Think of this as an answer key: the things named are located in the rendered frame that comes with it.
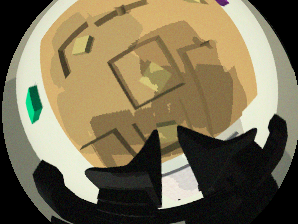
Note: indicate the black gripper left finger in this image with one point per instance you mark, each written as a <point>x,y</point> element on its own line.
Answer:
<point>142,173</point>

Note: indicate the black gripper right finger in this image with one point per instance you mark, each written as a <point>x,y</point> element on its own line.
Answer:
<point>209,157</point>

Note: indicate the green rectangular block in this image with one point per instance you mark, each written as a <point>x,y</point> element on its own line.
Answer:
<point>33,104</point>

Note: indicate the small purple block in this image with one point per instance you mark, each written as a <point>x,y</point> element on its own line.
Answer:
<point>222,2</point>

